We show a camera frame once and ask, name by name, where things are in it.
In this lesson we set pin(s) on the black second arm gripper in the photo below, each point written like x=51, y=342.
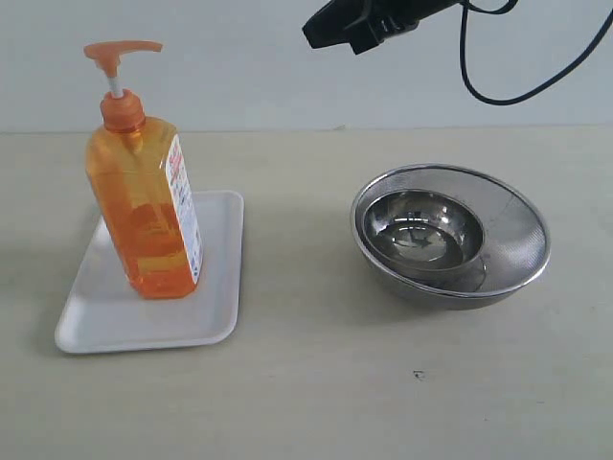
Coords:
x=365, y=25

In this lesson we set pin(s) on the orange pump soap bottle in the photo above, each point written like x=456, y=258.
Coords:
x=137, y=171

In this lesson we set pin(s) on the small stainless steel bowl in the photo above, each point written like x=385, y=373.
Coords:
x=423, y=235

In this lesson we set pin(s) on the steel mesh colander bowl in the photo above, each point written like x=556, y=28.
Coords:
x=517, y=246

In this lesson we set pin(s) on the white rectangular foam tray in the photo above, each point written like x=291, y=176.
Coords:
x=103, y=314

